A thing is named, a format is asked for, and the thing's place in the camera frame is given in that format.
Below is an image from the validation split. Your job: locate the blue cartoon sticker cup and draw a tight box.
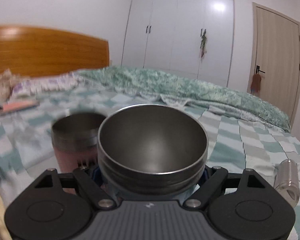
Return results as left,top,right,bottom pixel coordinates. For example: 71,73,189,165
97,104,209,200

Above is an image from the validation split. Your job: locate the pink cup with black text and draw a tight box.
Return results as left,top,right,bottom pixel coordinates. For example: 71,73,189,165
51,112,106,173

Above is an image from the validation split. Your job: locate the checkered green white blanket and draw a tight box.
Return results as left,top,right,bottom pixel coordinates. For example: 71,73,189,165
0,87,300,240

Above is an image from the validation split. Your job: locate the green floral duvet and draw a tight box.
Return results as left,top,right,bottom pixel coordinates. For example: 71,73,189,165
73,66,291,132

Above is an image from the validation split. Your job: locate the purple floral pillow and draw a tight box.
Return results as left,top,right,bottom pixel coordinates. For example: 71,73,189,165
11,74,81,99

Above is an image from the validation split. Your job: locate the beige crumpled cloth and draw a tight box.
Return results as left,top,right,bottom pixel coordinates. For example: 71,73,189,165
0,69,22,103

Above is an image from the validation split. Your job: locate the hanging plant ornament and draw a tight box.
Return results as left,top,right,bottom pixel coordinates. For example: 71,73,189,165
200,29,207,60

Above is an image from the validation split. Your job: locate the beige wooden door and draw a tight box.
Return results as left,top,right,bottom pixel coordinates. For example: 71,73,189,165
248,3,300,123

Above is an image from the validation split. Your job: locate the wooden headboard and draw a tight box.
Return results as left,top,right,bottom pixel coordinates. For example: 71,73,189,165
0,25,110,77

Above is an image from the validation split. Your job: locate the white wardrobe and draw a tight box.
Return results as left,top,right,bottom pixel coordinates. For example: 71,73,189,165
121,0,234,86

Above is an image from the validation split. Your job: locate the brown toy on door handle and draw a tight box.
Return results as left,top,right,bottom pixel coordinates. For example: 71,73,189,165
250,73,262,96

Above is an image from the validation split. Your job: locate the black door handle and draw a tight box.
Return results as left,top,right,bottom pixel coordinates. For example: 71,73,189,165
255,66,265,74

